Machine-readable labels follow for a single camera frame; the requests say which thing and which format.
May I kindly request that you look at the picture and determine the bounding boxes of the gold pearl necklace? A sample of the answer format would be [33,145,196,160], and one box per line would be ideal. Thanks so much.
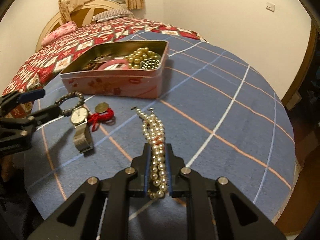
[125,47,162,69]

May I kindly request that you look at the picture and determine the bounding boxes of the green metallic bead necklace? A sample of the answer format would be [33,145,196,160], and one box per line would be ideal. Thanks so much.
[136,56,160,70]

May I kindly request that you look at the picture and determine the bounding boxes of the coin charm with red cord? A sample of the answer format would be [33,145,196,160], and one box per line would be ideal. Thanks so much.
[87,102,117,132]

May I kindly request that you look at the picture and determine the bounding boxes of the red patterned bedspread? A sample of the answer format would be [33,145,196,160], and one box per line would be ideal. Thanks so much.
[0,17,208,118]

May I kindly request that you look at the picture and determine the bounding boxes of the striped pillow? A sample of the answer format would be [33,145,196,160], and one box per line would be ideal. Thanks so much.
[92,9,134,22]

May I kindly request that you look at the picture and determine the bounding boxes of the pink tin box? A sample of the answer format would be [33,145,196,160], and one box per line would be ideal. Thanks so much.
[59,40,169,99]

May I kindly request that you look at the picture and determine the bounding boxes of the grey bead bracelet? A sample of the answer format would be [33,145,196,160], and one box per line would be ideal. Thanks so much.
[55,92,85,117]

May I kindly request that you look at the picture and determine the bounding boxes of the brown wooden door frame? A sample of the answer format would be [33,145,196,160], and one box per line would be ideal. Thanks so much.
[281,17,318,110]

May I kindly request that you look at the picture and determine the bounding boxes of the brown wooden bead bracelet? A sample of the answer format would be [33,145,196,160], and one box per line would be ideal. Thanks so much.
[81,52,113,71]

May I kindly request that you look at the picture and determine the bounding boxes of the pink pillow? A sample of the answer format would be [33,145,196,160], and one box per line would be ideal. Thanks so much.
[41,21,77,46]

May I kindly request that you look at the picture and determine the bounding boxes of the cream arched headboard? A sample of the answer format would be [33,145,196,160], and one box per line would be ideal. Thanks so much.
[35,0,128,53]

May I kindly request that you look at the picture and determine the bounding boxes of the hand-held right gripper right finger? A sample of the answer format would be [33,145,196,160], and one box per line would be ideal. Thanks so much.
[165,144,287,240]

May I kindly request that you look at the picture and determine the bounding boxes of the silver wristwatch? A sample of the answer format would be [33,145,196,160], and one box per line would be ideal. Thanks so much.
[70,106,94,153]

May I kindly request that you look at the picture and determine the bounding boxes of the small beige box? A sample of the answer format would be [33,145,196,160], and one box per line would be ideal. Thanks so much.
[285,91,302,110]

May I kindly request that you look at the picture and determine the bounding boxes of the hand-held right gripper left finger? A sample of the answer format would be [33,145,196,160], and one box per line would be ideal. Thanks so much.
[26,142,153,240]

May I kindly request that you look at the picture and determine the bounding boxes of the white pearl necklace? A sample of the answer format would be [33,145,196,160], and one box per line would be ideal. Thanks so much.
[130,106,168,200]

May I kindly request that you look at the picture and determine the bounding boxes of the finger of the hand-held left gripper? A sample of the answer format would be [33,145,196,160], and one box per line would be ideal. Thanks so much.
[0,88,46,117]
[0,104,63,140]

